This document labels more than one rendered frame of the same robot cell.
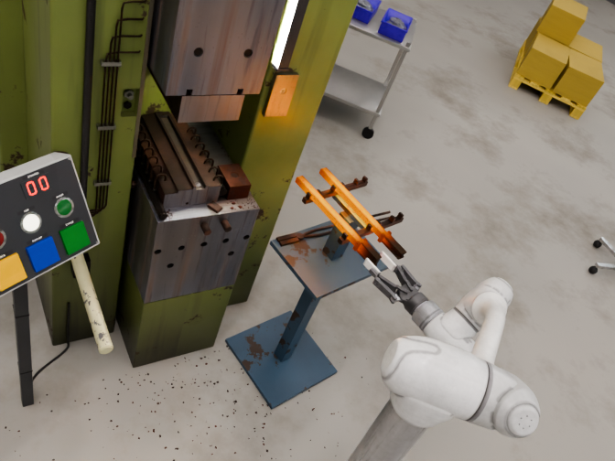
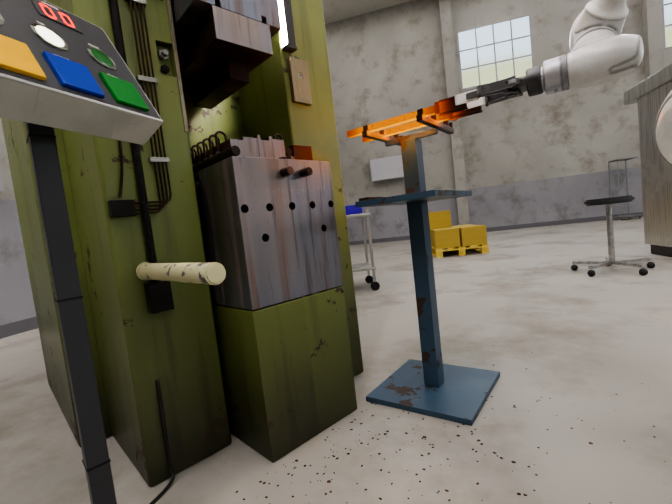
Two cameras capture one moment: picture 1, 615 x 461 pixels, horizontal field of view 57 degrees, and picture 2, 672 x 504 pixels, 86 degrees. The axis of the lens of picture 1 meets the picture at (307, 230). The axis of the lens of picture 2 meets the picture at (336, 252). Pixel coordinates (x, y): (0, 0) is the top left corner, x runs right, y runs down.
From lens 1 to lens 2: 163 cm
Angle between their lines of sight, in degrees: 38
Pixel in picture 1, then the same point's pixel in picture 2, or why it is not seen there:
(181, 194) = (247, 142)
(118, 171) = (174, 149)
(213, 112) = (247, 36)
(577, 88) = (474, 236)
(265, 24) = not seen: outside the picture
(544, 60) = (446, 233)
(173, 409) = (354, 478)
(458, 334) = (605, 35)
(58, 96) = not seen: hidden behind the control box
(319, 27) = (305, 24)
